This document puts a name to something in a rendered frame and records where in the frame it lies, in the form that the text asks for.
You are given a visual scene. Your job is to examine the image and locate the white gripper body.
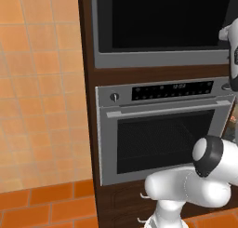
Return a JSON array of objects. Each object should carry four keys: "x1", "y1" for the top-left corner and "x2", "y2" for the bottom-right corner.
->
[{"x1": 228, "y1": 62, "x2": 238, "y2": 81}]

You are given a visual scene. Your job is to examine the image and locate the dark wood tall cabinet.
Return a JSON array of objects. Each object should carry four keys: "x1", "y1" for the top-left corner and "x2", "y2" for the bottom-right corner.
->
[{"x1": 76, "y1": 0, "x2": 238, "y2": 228}]

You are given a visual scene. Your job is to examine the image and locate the oven door with dark window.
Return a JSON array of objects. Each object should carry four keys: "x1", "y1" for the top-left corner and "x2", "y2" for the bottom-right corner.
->
[{"x1": 98, "y1": 95, "x2": 237, "y2": 187}]

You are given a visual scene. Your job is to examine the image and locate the grey black microwave oven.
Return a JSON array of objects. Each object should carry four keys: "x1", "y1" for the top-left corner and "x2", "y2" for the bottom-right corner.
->
[{"x1": 90, "y1": 0, "x2": 238, "y2": 70}]

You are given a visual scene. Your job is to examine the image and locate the grey oven door handle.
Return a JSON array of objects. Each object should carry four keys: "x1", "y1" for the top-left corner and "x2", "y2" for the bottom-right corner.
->
[{"x1": 105, "y1": 100, "x2": 232, "y2": 120}]

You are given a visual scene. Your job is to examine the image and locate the stainless steel built-in oven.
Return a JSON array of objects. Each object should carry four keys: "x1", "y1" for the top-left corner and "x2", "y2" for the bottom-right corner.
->
[{"x1": 95, "y1": 75, "x2": 238, "y2": 187}]

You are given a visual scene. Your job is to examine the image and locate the black glass microwave door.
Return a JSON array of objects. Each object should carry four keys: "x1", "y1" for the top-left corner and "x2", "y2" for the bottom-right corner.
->
[{"x1": 96, "y1": 0, "x2": 234, "y2": 54}]

